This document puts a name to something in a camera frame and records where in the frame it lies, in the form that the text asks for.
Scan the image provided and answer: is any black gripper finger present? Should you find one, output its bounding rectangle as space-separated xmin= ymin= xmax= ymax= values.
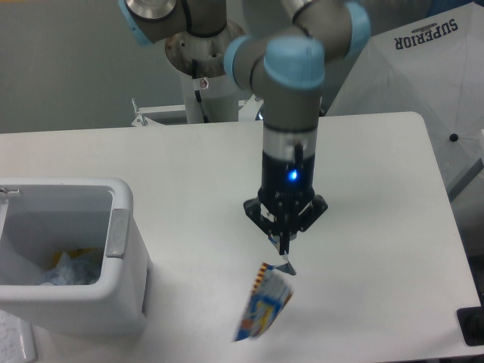
xmin=243 ymin=198 xmax=284 ymax=254
xmin=284 ymin=194 xmax=328 ymax=253

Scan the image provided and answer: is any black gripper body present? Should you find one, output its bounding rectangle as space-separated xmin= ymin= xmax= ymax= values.
xmin=258 ymin=152 xmax=315 ymax=216

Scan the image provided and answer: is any blue snack wrapper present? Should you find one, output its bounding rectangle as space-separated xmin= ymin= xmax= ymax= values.
xmin=234 ymin=252 xmax=296 ymax=342

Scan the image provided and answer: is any clear crushed plastic bottle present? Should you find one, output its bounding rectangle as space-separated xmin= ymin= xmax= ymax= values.
xmin=36 ymin=267 xmax=101 ymax=286

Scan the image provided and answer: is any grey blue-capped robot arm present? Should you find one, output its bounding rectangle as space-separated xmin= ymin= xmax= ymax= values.
xmin=119 ymin=1 xmax=371 ymax=255

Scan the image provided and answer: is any white plastic trash can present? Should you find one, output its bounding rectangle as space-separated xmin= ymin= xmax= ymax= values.
xmin=1 ymin=177 xmax=151 ymax=334

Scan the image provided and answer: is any yellow wrapper in bin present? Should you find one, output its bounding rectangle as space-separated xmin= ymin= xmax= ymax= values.
xmin=50 ymin=247 xmax=104 ymax=268

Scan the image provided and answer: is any white umbrella with lettering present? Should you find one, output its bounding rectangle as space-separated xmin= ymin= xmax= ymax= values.
xmin=327 ymin=2 xmax=483 ymax=192

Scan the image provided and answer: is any black device at table edge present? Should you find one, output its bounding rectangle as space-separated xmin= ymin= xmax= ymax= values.
xmin=457 ymin=306 xmax=483 ymax=346

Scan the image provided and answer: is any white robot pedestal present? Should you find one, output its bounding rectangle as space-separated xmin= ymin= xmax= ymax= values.
xmin=164 ymin=19 xmax=258 ymax=125

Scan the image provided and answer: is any white left mounting bracket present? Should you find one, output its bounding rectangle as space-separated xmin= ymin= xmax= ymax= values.
xmin=131 ymin=98 xmax=188 ymax=127

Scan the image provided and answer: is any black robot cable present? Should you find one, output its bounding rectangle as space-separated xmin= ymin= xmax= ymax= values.
xmin=191 ymin=58 xmax=209 ymax=124

